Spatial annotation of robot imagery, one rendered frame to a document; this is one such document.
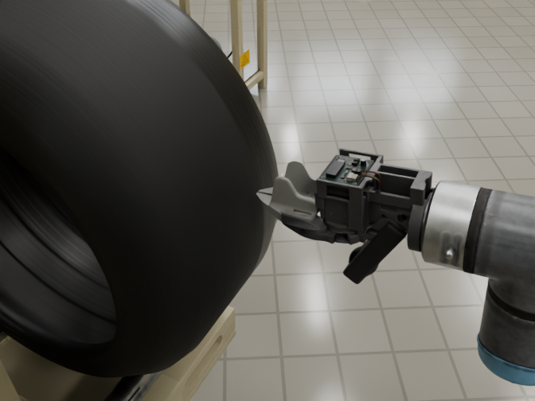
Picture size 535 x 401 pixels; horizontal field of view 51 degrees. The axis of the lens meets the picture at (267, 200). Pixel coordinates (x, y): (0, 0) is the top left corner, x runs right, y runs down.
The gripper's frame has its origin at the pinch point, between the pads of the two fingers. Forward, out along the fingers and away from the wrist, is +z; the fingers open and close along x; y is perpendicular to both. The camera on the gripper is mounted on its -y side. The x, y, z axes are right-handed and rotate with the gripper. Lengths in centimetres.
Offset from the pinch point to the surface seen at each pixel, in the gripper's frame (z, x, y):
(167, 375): 18.8, 8.1, -34.8
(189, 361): 17.3, 4.1, -35.0
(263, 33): 136, -237, -71
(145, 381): 18.3, 13.0, -30.0
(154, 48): 11.0, 1.9, 19.6
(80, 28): 16.1, 6.8, 23.3
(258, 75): 140, -231, -95
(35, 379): 43, 17, -38
